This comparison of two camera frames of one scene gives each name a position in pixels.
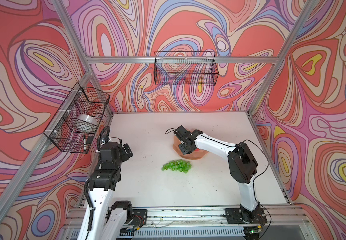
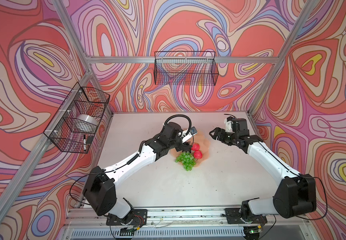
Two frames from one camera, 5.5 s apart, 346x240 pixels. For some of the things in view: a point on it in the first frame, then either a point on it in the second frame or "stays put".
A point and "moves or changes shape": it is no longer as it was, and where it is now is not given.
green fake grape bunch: [179, 165] moves or changes shape
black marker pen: [84, 143] stays put
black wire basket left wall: [74, 127] stays put
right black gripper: [184, 151] -> [216, 130]
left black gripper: [124, 155] -> [183, 146]
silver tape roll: [86, 120] stays put
